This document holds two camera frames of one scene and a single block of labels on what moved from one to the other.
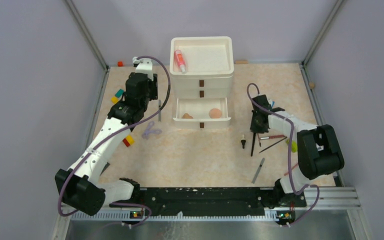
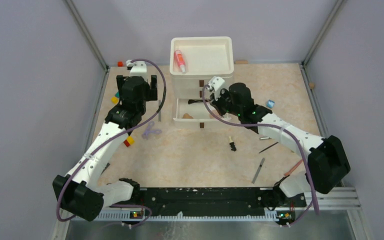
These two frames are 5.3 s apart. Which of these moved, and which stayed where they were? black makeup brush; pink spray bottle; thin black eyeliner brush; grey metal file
Moved: black makeup brush
Stayed: pink spray bottle; grey metal file; thin black eyeliner brush
